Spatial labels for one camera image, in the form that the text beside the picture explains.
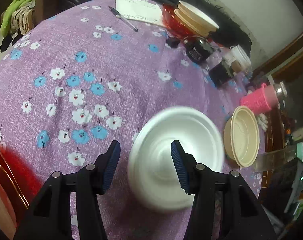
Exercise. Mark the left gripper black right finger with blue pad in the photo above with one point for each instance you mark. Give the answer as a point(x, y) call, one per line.
point(242, 215)

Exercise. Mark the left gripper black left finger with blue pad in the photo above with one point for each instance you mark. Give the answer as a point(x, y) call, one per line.
point(49, 214)

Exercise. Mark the white foam bowl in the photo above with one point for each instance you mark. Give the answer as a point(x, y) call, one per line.
point(151, 173)

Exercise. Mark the stack of beige bowls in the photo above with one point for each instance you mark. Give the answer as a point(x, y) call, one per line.
point(195, 19)

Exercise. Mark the large red flower plate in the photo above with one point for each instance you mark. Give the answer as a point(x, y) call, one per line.
point(18, 187)

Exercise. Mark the beige plastic bowl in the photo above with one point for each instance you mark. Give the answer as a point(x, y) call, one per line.
point(241, 137)

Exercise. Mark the pink sleeved thermos bottle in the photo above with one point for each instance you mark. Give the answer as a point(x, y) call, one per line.
point(265, 98)

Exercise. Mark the purple floral tablecloth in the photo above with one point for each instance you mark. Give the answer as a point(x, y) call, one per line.
point(82, 79)

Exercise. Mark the white lidded jar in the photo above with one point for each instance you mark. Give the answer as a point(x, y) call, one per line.
point(237, 59)

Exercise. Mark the small black jar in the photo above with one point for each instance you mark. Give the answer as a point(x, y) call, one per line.
point(197, 48)

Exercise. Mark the red bowl under stack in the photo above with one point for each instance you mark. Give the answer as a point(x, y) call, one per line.
point(175, 27)

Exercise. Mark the black pen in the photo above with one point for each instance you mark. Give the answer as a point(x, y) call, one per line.
point(122, 18)

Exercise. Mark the white paper notebook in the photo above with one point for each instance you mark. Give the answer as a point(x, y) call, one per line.
point(140, 10)

